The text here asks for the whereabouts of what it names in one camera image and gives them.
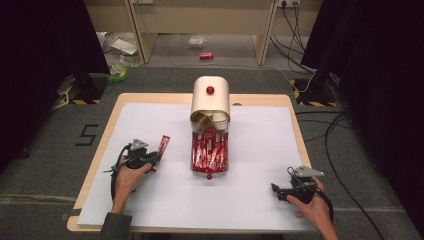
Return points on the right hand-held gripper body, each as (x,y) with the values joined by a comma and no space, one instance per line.
(302,190)

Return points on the red drink can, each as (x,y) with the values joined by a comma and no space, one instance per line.
(206,55)

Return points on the white wall socket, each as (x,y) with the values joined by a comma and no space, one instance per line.
(288,3)

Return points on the person's left hand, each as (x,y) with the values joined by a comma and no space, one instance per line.
(128,178)

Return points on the clear plastic bag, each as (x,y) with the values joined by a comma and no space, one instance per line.
(197,41)

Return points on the pile of red stick packets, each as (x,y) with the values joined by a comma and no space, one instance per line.
(210,151)

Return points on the black curtain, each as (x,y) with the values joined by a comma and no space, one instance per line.
(36,66)
(383,83)

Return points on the white crumpled paper bag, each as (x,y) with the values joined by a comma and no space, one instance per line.
(122,45)

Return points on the black stand base striped tape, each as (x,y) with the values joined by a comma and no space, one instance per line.
(86,93)
(311,96)

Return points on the yellow-green packet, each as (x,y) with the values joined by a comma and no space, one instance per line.
(201,122)

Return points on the person's right hand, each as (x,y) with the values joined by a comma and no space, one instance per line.
(315,208)

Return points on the green plastic bottle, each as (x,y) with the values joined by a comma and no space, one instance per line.
(118,71)

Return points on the white table mat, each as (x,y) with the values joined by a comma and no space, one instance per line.
(253,200)

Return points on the red stick sachet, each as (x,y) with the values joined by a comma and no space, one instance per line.
(164,144)

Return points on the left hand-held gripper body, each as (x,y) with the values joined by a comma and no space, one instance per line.
(137,156)

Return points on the cream storage box with roll lid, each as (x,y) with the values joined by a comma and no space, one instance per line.
(210,100)

